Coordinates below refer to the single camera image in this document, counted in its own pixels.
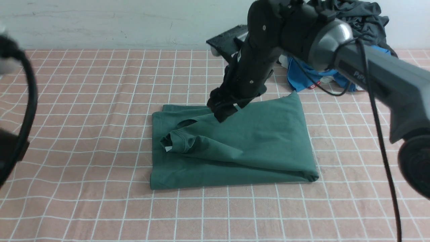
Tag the dark grey garment pile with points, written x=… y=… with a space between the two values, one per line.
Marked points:
x=365 y=20

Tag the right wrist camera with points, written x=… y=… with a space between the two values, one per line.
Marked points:
x=228 y=43

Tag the pink grid tablecloth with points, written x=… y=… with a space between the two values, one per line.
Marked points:
x=85 y=177

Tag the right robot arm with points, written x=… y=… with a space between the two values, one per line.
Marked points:
x=313 y=34

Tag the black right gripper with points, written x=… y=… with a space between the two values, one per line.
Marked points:
x=244 y=80

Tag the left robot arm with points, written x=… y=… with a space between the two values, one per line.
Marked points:
x=14 y=141

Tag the green long sleeve shirt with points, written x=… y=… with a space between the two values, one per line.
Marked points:
x=266 y=142

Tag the blue garment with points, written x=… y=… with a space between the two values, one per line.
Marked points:
x=305 y=75

